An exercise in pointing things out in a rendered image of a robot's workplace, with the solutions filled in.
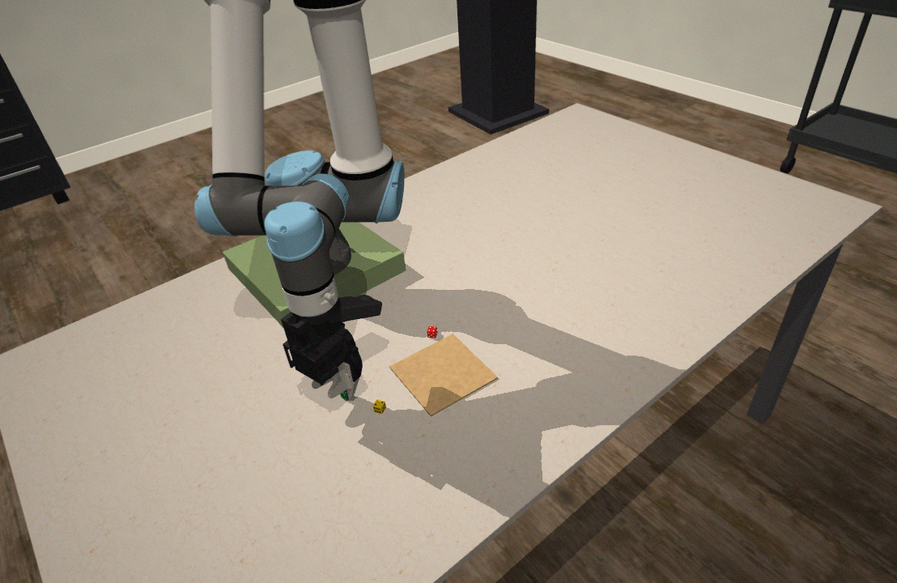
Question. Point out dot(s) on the tan flat mat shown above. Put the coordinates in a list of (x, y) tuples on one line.
[(442, 374)]

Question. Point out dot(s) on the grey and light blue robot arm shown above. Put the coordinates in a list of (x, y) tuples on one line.
[(305, 199)]

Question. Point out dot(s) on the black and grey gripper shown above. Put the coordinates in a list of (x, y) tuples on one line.
[(323, 352)]

